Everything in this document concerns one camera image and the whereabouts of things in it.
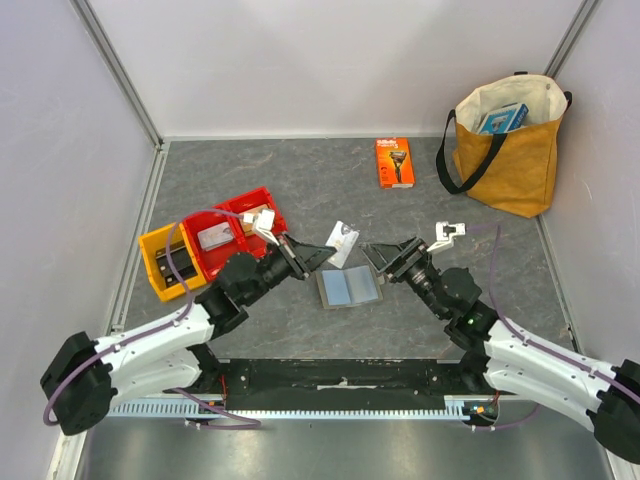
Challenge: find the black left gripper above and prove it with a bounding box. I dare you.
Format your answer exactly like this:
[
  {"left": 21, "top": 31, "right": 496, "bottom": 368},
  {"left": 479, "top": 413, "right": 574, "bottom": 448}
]
[{"left": 243, "top": 230, "right": 336, "bottom": 305}]

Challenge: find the grey card holder wallet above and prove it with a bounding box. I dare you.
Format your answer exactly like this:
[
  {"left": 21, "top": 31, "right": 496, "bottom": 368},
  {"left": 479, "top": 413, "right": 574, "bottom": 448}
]
[{"left": 315, "top": 266, "right": 383, "bottom": 309}]

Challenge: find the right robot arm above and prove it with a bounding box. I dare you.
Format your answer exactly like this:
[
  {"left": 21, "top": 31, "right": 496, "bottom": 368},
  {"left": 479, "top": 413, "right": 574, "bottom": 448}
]
[{"left": 361, "top": 238, "right": 639, "bottom": 464}]

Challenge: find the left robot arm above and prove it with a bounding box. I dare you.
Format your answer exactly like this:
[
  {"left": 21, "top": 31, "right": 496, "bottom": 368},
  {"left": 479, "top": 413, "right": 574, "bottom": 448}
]
[{"left": 40, "top": 234, "right": 336, "bottom": 436}]

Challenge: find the gold card in bin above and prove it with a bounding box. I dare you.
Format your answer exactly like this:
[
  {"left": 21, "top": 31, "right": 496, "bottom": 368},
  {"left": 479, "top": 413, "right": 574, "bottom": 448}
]
[{"left": 240, "top": 204, "right": 275, "bottom": 236}]

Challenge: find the grey card in bin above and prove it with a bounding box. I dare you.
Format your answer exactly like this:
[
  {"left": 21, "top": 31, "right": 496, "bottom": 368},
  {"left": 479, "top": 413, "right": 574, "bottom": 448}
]
[{"left": 197, "top": 222, "right": 234, "bottom": 251}]

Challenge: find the dark card in yellow bin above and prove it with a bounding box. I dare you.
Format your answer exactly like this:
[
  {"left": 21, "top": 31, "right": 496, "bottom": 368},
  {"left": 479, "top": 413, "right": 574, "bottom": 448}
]
[{"left": 153, "top": 247, "right": 191, "bottom": 271}]

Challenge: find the red bin far right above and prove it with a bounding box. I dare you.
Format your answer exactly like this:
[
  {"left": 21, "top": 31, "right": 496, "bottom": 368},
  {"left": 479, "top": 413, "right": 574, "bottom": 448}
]
[{"left": 227, "top": 186, "right": 288, "bottom": 258}]

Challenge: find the orange razor box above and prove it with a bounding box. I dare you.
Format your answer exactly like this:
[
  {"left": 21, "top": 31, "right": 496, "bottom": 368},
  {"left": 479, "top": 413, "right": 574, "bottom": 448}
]
[{"left": 375, "top": 137, "right": 415, "bottom": 189}]

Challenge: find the red bin near yellow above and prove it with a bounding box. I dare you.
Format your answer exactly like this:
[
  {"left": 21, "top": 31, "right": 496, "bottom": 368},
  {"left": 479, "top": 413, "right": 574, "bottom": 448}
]
[{"left": 182, "top": 202, "right": 247, "bottom": 283}]

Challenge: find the tan tote bag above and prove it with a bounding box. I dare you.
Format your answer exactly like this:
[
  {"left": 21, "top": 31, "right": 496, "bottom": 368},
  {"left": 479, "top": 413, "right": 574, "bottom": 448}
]
[{"left": 435, "top": 72, "right": 573, "bottom": 218}]

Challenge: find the blue razor box in bag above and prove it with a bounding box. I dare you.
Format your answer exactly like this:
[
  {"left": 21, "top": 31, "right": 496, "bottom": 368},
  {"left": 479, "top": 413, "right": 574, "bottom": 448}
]
[{"left": 476, "top": 103, "right": 529, "bottom": 135}]

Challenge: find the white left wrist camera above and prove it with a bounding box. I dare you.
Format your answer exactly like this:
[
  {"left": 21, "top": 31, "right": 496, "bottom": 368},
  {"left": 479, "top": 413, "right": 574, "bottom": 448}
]
[{"left": 240, "top": 207, "right": 280, "bottom": 245}]

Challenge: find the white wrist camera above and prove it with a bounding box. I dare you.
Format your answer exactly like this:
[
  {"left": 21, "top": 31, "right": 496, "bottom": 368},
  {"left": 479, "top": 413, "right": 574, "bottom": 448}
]
[
  {"left": 427, "top": 221, "right": 466, "bottom": 254},
  {"left": 240, "top": 207, "right": 280, "bottom": 245}
]

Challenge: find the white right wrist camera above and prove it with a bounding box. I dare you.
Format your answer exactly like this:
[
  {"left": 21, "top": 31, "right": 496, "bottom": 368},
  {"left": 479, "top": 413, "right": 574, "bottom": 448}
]
[{"left": 427, "top": 221, "right": 466, "bottom": 254}]

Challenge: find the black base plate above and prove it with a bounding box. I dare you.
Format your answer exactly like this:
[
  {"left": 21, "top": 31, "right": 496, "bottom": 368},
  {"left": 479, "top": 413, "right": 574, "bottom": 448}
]
[{"left": 186, "top": 359, "right": 494, "bottom": 411}]

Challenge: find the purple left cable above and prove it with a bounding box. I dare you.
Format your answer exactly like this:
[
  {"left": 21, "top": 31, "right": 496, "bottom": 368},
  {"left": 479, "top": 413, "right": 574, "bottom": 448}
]
[{"left": 42, "top": 209, "right": 264, "bottom": 432}]

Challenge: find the white cable duct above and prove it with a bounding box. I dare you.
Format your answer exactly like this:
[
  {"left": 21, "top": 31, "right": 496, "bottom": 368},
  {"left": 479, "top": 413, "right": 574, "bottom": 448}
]
[{"left": 107, "top": 397, "right": 497, "bottom": 421}]

